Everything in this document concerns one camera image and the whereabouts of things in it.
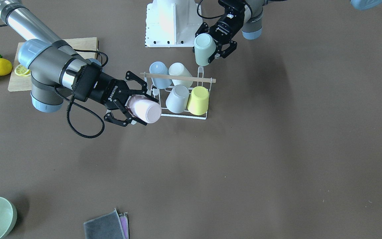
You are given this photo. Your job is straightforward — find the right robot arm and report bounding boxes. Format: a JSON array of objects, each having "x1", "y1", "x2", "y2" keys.
[{"x1": 0, "y1": 0, "x2": 161, "y2": 138}]

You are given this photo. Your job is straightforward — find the wooden cutting board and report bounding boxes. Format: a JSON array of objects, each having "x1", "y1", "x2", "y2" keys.
[{"x1": 8, "y1": 37, "x2": 98, "y2": 92}]

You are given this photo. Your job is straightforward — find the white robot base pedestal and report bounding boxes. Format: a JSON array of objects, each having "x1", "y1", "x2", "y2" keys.
[{"x1": 145, "y1": 0, "x2": 203, "y2": 47}]

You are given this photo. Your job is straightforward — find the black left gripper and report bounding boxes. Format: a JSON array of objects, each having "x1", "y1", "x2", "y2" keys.
[{"x1": 195, "y1": 0, "x2": 246, "y2": 63}]

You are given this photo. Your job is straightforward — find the white wire cup rack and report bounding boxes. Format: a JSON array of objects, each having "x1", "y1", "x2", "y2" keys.
[{"x1": 141, "y1": 66, "x2": 217, "y2": 120}]

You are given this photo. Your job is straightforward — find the mint green cup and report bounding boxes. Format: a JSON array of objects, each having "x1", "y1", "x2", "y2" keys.
[{"x1": 194, "y1": 33, "x2": 216, "y2": 66}]

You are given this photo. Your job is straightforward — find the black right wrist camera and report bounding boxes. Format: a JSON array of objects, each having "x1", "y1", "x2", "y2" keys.
[{"x1": 72, "y1": 62, "x2": 102, "y2": 102}]

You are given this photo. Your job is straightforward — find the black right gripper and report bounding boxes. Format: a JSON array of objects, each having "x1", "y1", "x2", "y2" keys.
[{"x1": 94, "y1": 71, "x2": 159, "y2": 127}]

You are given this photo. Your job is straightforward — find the grey cup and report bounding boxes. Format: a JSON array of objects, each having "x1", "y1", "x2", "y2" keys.
[{"x1": 166, "y1": 85, "x2": 189, "y2": 114}]

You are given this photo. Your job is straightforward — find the light blue cup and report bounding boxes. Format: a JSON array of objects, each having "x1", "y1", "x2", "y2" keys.
[{"x1": 149, "y1": 62, "x2": 172, "y2": 89}]

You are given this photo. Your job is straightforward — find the grey folded cloth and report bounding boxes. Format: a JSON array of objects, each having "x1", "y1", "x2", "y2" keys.
[{"x1": 84, "y1": 209, "x2": 130, "y2": 239}]

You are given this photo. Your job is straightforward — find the lemon slice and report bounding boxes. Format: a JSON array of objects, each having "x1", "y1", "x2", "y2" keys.
[{"x1": 14, "y1": 64, "x2": 31, "y2": 77}]

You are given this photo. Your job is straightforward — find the white cup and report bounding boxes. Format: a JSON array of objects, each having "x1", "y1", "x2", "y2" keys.
[{"x1": 168, "y1": 62, "x2": 193, "y2": 88}]

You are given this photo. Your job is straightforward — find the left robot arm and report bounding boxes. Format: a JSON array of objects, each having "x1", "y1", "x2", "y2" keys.
[{"x1": 193, "y1": 0, "x2": 270, "y2": 66}]

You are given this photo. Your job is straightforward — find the pink cup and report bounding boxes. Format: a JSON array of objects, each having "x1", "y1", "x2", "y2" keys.
[{"x1": 126, "y1": 95, "x2": 161, "y2": 123}]

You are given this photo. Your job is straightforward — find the yellow cup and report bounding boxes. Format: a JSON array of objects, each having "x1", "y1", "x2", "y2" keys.
[{"x1": 187, "y1": 86, "x2": 209, "y2": 116}]

